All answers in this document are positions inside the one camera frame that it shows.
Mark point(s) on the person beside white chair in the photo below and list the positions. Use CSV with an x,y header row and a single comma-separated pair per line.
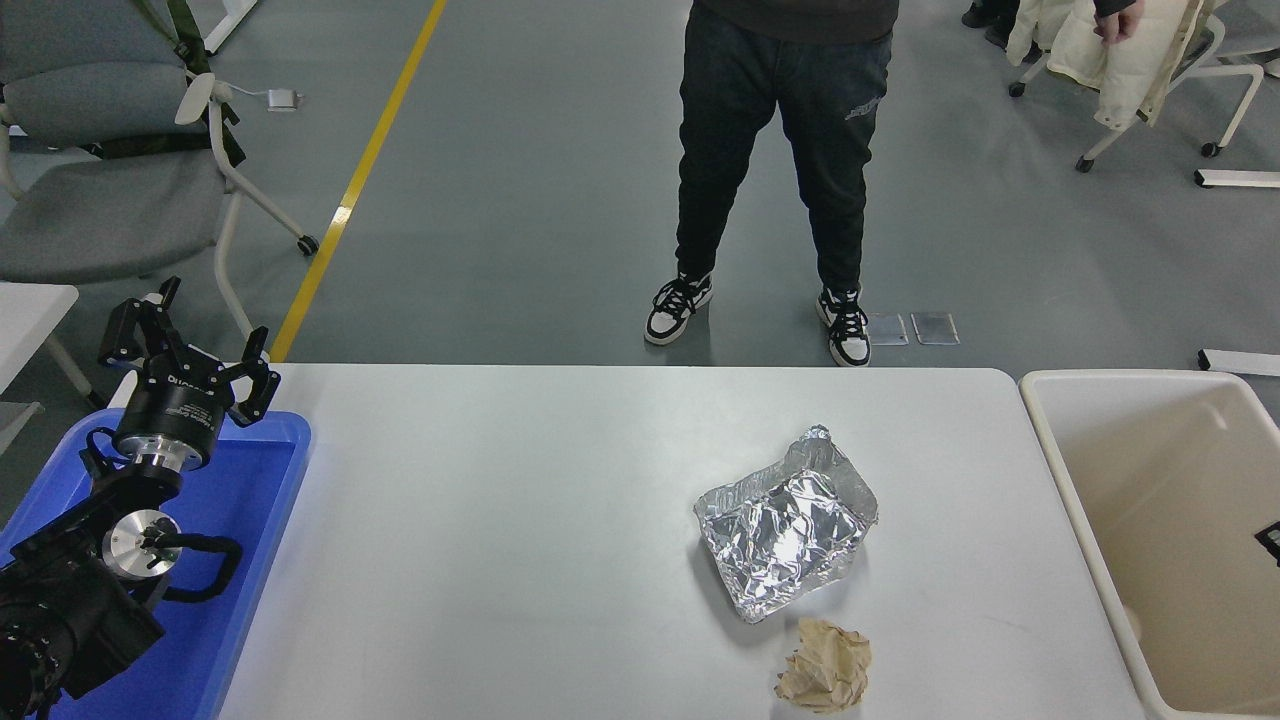
x,y
985,18

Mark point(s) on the grey office chair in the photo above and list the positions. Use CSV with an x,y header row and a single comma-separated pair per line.
x,y
100,200

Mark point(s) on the tan paper ball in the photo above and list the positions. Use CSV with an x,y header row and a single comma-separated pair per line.
x,y
825,665

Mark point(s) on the white power adapter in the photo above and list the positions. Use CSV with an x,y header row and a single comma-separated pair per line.
x,y
283,99

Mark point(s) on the hand of person beside chair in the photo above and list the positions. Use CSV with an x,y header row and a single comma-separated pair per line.
x,y
1117,26

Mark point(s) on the white desk leg frame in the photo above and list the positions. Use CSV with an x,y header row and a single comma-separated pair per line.
x,y
232,20

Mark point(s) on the silver foil tray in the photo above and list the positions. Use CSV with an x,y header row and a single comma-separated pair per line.
x,y
790,530

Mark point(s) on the small white side table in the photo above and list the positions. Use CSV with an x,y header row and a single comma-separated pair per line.
x,y
30,320

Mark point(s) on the cream padded coat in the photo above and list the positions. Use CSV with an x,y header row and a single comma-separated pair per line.
x,y
1075,55

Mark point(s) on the white-framed wheeled chair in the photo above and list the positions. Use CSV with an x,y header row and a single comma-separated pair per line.
x,y
1235,90

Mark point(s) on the large beige plastic bin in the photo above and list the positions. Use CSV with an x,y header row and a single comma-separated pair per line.
x,y
1150,500

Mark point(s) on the silver floor plate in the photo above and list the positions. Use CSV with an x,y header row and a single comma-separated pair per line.
x,y
935,328
888,329

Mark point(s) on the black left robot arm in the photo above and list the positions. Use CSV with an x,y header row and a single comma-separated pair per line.
x,y
60,610

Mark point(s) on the blue plastic tray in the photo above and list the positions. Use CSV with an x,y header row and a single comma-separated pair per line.
x,y
250,520

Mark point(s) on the white metal floor bar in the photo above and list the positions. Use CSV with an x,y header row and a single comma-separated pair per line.
x,y
1245,362
1240,178

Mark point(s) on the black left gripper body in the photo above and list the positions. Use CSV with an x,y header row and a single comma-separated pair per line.
x,y
175,410

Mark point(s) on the standing person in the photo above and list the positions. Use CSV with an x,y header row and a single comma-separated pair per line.
x,y
720,120

